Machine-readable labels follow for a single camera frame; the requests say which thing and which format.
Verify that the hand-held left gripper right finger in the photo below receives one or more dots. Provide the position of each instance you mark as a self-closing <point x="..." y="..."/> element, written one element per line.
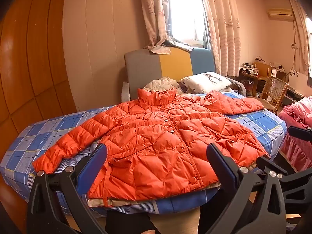
<point x="223" y="165"/>

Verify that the wooden wardrobe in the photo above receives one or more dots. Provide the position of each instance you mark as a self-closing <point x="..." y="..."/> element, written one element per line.
<point x="36" y="53"/>

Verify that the grey yellow blue headboard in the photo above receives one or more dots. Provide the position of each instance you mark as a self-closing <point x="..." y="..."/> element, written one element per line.
<point x="143" y="70"/>

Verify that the bright window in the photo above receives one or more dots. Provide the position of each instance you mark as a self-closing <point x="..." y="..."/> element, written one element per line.
<point x="185" y="12"/>

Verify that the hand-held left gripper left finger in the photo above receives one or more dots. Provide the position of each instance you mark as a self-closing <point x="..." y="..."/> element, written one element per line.
<point x="93" y="160"/>

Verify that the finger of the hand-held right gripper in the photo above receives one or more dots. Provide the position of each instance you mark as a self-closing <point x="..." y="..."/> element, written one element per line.
<point x="299" y="176"/>
<point x="301" y="132"/>

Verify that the wicker chair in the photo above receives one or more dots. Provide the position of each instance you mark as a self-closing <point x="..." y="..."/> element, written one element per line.
<point x="276" y="87"/>

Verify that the white printed pillow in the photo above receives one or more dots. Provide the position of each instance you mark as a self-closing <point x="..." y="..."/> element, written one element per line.
<point x="207" y="81"/>

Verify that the white low cabinet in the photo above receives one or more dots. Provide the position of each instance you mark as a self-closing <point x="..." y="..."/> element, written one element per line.
<point x="298" y="80"/>

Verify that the pink ruffled bed cover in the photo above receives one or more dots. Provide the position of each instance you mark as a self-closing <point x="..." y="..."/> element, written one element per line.
<point x="299" y="117"/>

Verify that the wall air conditioner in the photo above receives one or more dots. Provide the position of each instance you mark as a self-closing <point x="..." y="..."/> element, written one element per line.
<point x="280" y="14"/>

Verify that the orange quilted puffer jacket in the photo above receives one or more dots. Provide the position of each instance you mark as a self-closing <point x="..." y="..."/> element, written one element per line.
<point x="151" y="139"/>

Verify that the white quilted jacket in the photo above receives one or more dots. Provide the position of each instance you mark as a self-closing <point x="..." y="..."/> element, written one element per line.
<point x="163" y="82"/>

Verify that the cluttered wooden desk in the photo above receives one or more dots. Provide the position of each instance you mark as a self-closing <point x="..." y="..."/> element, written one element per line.
<point x="262" y="68"/>

